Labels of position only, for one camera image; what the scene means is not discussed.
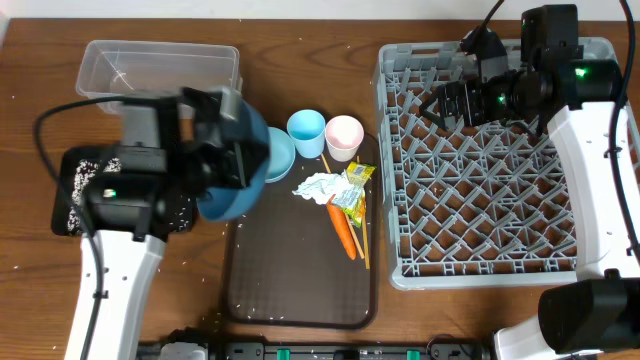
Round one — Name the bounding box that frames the light blue bowl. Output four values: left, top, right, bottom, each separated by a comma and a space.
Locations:
265, 127, 296, 183

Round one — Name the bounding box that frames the brown serving tray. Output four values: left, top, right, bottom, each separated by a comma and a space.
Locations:
222, 155, 380, 330

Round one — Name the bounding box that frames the white rice pile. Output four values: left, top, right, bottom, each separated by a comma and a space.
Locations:
51, 158, 196, 236

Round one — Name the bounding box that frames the dark blue plate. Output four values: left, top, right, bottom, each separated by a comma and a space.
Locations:
197, 100, 270, 222

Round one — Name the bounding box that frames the crumpled white tissue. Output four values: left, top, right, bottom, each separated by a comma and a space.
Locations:
292, 173, 353, 205

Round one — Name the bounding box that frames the light blue cup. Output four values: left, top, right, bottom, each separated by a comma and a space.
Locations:
286, 109, 326, 159

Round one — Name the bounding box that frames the clear plastic bin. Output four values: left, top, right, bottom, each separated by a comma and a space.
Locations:
76, 40, 243, 99

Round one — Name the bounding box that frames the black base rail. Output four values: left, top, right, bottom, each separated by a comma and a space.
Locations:
137, 341, 496, 360

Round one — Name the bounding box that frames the yellow green snack wrapper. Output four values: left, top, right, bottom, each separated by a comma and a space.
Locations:
331, 162, 376, 228

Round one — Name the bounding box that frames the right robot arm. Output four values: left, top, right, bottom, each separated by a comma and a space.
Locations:
429, 4, 639, 359

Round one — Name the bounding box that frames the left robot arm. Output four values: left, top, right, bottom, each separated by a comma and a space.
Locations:
65, 86, 269, 359

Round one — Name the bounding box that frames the wooden chopstick left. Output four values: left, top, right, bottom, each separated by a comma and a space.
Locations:
320, 152, 366, 260

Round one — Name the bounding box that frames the grey dishwasher rack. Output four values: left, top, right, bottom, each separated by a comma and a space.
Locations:
372, 36, 640, 292

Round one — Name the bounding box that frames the pink cup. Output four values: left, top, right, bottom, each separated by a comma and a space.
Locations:
325, 115, 364, 162

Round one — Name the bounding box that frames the orange carrot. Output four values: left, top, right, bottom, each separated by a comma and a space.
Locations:
326, 204, 357, 260

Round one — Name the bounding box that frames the black plastic tray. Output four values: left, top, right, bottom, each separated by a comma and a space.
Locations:
50, 145, 197, 237

